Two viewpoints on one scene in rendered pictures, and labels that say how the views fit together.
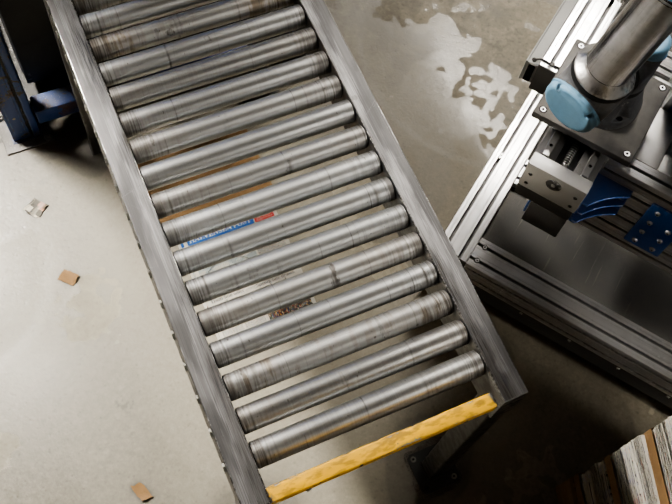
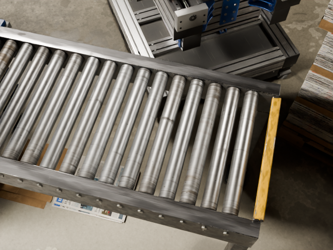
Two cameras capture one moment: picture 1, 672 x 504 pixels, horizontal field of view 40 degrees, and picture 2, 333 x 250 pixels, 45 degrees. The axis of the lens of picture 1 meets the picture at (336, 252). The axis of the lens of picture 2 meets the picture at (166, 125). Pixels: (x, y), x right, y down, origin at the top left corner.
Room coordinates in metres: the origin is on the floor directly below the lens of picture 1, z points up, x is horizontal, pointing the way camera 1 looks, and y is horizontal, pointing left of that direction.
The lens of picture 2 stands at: (0.19, 0.45, 1.94)
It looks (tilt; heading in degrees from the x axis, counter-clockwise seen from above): 61 degrees down; 318
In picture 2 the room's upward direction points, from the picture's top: straight up
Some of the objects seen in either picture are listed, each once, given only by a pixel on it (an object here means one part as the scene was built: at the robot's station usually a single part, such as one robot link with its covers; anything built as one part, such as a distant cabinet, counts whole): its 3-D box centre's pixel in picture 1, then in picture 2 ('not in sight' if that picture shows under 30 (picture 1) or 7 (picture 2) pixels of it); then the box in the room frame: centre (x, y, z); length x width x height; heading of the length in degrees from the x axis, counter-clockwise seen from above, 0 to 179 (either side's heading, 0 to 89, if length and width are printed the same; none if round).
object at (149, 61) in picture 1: (204, 44); (2, 95); (1.15, 0.35, 0.77); 0.47 x 0.05 x 0.05; 123
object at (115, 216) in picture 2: (250, 275); (97, 186); (0.96, 0.22, 0.01); 0.37 x 0.28 x 0.01; 33
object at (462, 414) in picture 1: (384, 448); (268, 155); (0.37, -0.14, 0.81); 0.43 x 0.03 x 0.02; 123
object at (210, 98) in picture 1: (226, 93); (36, 103); (1.04, 0.28, 0.77); 0.47 x 0.05 x 0.05; 123
